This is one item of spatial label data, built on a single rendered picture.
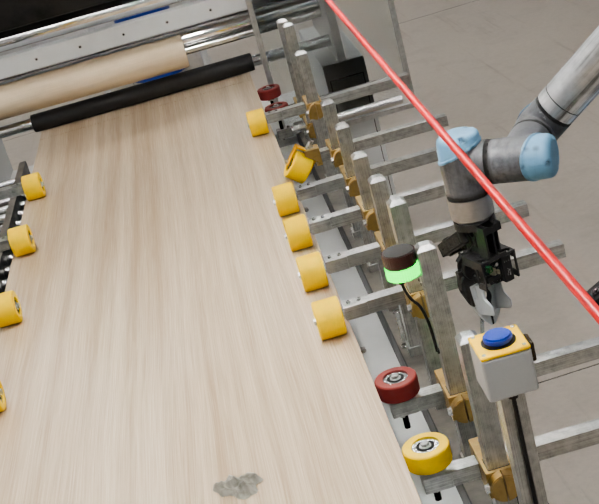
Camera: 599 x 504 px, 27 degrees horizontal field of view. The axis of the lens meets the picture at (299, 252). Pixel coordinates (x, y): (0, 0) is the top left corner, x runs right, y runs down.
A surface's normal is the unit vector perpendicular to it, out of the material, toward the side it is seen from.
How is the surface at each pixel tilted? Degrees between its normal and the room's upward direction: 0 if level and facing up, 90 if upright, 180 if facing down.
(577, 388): 0
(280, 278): 0
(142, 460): 0
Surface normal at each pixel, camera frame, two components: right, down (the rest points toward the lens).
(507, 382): 0.13, 0.36
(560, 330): -0.25, -0.89
